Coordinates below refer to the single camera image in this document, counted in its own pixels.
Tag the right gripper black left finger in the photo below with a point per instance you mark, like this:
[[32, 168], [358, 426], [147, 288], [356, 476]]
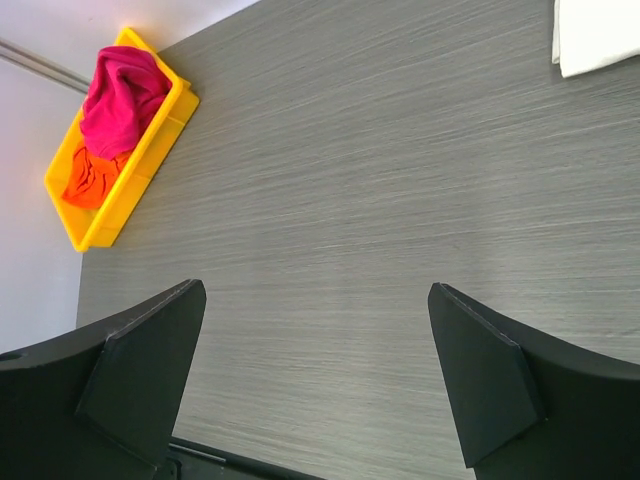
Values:
[[101, 401]]

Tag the orange t shirt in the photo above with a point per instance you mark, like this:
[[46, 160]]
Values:
[[92, 178]]

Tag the magenta t shirt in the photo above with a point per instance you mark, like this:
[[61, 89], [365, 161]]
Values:
[[126, 91]]

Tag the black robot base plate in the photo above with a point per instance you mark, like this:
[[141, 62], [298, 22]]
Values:
[[187, 460]]

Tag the left aluminium frame post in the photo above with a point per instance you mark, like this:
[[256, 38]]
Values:
[[42, 67]]

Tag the yellow plastic bin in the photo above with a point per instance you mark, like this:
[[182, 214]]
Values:
[[99, 228]]

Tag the white t shirt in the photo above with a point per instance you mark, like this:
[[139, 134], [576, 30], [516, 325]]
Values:
[[590, 35]]

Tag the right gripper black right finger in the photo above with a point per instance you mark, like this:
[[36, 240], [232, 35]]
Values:
[[528, 405]]

